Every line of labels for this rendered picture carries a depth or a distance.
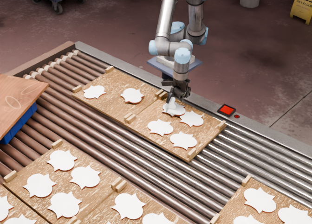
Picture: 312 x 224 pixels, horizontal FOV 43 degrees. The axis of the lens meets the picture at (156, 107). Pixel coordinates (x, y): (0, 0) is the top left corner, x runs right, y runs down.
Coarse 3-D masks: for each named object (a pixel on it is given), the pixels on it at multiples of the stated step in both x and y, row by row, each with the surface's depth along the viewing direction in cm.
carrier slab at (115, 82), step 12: (120, 72) 247; (96, 84) 236; (108, 84) 236; (120, 84) 237; (132, 84) 237; (144, 84) 237; (108, 96) 227; (120, 96) 227; (144, 96) 228; (96, 108) 219; (108, 108) 219; (120, 108) 219; (132, 108) 219; (144, 108) 220; (120, 120) 211
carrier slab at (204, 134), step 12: (156, 108) 220; (192, 108) 220; (144, 120) 211; (156, 120) 212; (168, 120) 212; (180, 120) 212; (204, 120) 212; (216, 120) 212; (144, 132) 204; (192, 132) 205; (204, 132) 205; (216, 132) 205; (156, 144) 199; (168, 144) 197; (204, 144) 198; (180, 156) 191; (192, 156) 191
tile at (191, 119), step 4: (188, 112) 216; (192, 112) 216; (180, 116) 213; (184, 116) 213; (188, 116) 213; (192, 116) 213; (196, 116) 213; (200, 116) 213; (184, 120) 210; (188, 120) 211; (192, 120) 211; (196, 120) 211; (200, 120) 211; (188, 124) 208; (192, 124) 208; (196, 124) 208; (200, 124) 208
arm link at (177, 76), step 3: (174, 72) 198; (174, 75) 199; (177, 75) 197; (180, 75) 197; (183, 75) 197; (186, 75) 198; (177, 78) 198; (180, 78) 198; (183, 78) 198; (186, 78) 200
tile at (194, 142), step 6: (180, 132) 203; (174, 138) 199; (180, 138) 200; (186, 138) 200; (192, 138) 200; (174, 144) 196; (180, 144) 196; (186, 144) 196; (192, 144) 196; (186, 150) 194
